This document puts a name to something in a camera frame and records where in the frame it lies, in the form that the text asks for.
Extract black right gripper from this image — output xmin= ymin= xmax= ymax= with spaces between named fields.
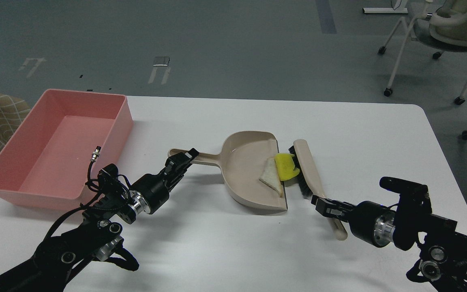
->
xmin=311 ymin=195 xmax=388 ymax=248

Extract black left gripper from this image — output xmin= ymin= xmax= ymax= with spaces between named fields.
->
xmin=131 ymin=148 xmax=200 ymax=215

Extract beige hand brush black bristles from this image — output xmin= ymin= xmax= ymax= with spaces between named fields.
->
xmin=288 ymin=139 xmax=348 ymax=241

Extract beige plastic dustpan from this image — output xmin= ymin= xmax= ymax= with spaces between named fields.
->
xmin=168 ymin=131 xmax=289 ymax=212

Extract yellow sponge piece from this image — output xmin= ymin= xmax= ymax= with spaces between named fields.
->
xmin=274 ymin=153 xmax=300 ymax=181

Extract white bread slice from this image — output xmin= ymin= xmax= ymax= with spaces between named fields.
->
xmin=258 ymin=157 xmax=284 ymax=198

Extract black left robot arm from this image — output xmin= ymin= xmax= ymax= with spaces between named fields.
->
xmin=0 ymin=148 xmax=199 ymax=292

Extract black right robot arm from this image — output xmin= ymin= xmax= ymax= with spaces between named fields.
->
xmin=312 ymin=177 xmax=467 ymax=292

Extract pink plastic bin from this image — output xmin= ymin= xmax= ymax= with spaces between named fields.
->
xmin=0 ymin=89 xmax=133 ymax=210

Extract metal floor outlet plate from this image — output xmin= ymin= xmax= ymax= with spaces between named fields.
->
xmin=152 ymin=56 xmax=170 ymax=67

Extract white office chair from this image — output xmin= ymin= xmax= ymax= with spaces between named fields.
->
xmin=378 ymin=0 xmax=467 ymax=105

